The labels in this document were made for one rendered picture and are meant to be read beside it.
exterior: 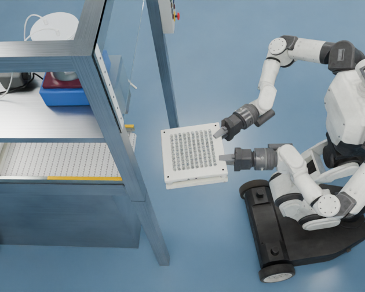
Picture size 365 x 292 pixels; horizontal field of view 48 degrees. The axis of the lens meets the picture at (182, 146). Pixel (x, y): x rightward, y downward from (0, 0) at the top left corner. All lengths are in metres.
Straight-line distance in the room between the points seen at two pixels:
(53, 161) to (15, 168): 0.17
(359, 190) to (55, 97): 1.07
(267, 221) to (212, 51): 1.64
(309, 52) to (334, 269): 1.37
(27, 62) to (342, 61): 1.14
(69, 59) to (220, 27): 2.74
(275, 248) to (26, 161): 1.36
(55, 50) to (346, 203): 1.03
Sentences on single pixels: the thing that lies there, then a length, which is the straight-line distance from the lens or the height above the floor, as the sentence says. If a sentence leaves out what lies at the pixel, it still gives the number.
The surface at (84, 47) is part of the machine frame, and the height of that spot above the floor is 1.75.
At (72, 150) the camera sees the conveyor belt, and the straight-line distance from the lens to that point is 1.94.
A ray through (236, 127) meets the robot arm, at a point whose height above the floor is 1.09.
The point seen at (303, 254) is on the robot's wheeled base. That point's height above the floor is 0.17.
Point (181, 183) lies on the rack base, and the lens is 1.62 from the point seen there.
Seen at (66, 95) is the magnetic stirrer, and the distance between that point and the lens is 1.45.
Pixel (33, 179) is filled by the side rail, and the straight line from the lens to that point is 1.88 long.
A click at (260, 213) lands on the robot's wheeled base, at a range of 2.50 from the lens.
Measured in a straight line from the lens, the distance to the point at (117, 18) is 1.33.
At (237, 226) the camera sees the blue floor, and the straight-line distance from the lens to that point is 2.66.
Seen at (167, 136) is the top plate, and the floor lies 1.08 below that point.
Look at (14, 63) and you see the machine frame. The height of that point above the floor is 1.73.
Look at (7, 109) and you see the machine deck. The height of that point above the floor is 1.38.
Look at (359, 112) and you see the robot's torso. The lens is 1.56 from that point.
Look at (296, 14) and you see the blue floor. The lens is 3.92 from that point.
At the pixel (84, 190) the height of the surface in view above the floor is 0.88.
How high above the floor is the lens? 2.47
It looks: 57 degrees down
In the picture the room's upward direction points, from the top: 9 degrees counter-clockwise
